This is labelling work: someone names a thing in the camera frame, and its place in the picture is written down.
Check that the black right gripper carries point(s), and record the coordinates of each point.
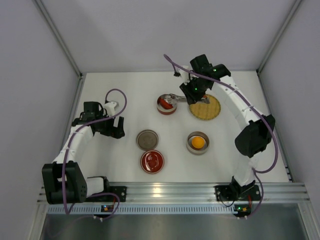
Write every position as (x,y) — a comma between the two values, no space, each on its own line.
(191,94)

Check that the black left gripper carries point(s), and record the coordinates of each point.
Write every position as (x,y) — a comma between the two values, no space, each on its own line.
(116,130)

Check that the steel tongs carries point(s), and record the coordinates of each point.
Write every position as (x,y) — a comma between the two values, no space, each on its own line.
(183,99)

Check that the orange round fruit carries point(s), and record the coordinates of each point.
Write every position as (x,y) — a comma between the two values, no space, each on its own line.
(198,142)

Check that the red round lid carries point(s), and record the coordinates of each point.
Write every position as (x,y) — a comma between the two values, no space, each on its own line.
(152,161)

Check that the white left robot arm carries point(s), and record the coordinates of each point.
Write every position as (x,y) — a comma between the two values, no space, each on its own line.
(63,179)

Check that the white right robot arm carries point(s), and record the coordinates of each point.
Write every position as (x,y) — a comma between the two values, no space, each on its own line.
(256,128)

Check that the round bamboo plate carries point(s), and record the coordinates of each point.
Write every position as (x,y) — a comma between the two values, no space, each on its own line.
(206,112)

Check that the red-banded steel container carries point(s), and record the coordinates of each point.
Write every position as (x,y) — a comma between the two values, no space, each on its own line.
(166,111)

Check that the beige round lid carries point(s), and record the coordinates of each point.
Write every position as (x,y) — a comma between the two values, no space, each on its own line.
(147,140)

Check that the beige-banded steel container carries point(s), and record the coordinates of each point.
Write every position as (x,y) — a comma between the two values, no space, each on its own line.
(193,150)

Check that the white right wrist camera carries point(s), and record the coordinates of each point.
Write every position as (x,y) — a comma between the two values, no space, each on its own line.
(181,74)

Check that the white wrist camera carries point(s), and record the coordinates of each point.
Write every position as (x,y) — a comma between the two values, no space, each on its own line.
(181,74)
(111,108)

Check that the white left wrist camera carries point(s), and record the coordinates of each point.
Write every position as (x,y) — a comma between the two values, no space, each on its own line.
(111,108)

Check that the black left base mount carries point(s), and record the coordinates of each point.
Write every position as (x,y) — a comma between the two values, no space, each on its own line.
(119,190)

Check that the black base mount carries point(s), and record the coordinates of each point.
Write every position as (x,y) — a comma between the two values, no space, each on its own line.
(225,193)
(119,190)

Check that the slotted cable duct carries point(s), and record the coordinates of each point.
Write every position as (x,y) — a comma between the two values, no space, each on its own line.
(158,209)

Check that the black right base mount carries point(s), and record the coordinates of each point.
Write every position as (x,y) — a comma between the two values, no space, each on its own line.
(225,193)

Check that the right aluminium frame post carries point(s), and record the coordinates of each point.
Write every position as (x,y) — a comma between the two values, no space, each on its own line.
(288,17)

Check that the aluminium frame post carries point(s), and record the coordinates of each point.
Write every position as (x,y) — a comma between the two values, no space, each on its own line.
(288,17)
(57,35)

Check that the left aluminium frame post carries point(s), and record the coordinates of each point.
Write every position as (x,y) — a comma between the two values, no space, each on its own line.
(57,35)

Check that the aluminium rail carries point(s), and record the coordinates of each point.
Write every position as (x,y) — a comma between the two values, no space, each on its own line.
(204,192)

